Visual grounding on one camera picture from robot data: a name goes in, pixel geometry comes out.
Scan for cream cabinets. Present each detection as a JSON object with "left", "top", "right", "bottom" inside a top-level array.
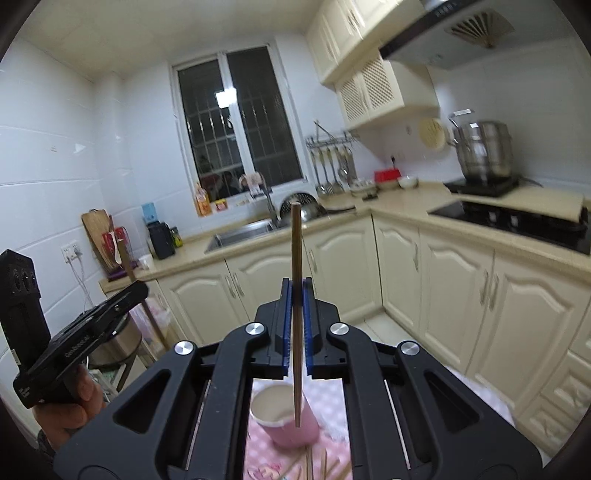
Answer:
[
  {"left": 138, "top": 209, "right": 590, "bottom": 454},
  {"left": 305, "top": 0, "right": 439, "bottom": 130}
]

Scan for wooden chopstick right pair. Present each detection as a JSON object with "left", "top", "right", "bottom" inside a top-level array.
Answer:
[{"left": 320, "top": 449, "right": 329, "bottom": 480}]

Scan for long wooden chopstick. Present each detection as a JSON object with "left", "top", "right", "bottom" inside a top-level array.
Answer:
[{"left": 304, "top": 446, "right": 314, "bottom": 480}]

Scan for pink utensil cup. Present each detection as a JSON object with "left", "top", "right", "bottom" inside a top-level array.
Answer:
[{"left": 250, "top": 383, "right": 321, "bottom": 449}]

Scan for left hand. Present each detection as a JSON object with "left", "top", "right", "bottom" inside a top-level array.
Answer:
[{"left": 33, "top": 365, "right": 106, "bottom": 451}]

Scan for white bowl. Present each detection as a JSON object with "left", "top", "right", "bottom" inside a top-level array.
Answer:
[{"left": 398, "top": 176, "right": 419, "bottom": 190}]

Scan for cream lower cabinets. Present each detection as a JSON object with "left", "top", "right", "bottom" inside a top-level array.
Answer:
[{"left": 138, "top": 209, "right": 590, "bottom": 454}]

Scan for black gas hob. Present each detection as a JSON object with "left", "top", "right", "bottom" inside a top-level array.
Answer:
[{"left": 428, "top": 200, "right": 590, "bottom": 255}]

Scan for steel sink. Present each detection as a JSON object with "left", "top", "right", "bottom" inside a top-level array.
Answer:
[{"left": 205, "top": 220, "right": 276, "bottom": 253}]

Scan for steel trash bin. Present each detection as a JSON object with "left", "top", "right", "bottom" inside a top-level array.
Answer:
[{"left": 88, "top": 314, "right": 142, "bottom": 369}]

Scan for wooden cutting board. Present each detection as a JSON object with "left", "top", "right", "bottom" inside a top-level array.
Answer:
[{"left": 81, "top": 209, "right": 119, "bottom": 275}]

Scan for red container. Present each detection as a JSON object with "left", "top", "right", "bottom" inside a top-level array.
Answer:
[{"left": 374, "top": 168, "right": 401, "bottom": 184}]

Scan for black induction cooker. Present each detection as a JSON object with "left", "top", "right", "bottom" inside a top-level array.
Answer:
[{"left": 444, "top": 176, "right": 520, "bottom": 198}]

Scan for brown wooden chopstick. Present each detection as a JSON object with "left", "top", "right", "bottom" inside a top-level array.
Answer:
[{"left": 291, "top": 202, "right": 304, "bottom": 428}]

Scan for white plastic bag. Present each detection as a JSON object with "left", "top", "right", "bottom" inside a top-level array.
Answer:
[{"left": 128, "top": 294, "right": 174, "bottom": 345}]

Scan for pink checkered tablecloth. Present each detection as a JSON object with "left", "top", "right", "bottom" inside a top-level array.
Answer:
[{"left": 186, "top": 376, "right": 412, "bottom": 480}]

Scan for black kettle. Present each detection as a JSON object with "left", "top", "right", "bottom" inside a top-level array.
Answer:
[{"left": 147, "top": 221, "right": 175, "bottom": 260}]

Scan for black wok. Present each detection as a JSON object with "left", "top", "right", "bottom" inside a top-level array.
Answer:
[{"left": 280, "top": 192, "right": 356, "bottom": 223}]

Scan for hanging utensil rack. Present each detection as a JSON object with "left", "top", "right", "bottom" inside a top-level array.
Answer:
[{"left": 305, "top": 120, "right": 359, "bottom": 197}]

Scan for steel stock pot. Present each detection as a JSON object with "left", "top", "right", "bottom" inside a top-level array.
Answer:
[{"left": 448, "top": 109, "right": 514, "bottom": 183}]

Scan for cream upper cabinets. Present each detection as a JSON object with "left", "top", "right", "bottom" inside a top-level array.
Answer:
[{"left": 305, "top": 0, "right": 439, "bottom": 130}]

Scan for orange snack packet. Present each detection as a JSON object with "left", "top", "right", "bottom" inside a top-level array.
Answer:
[{"left": 194, "top": 182, "right": 212, "bottom": 217}]

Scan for dark window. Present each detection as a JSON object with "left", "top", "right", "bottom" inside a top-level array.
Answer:
[{"left": 176, "top": 45, "right": 304, "bottom": 202}]

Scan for range hood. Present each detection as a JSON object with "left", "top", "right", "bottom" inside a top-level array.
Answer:
[{"left": 380, "top": 0, "right": 570, "bottom": 70}]

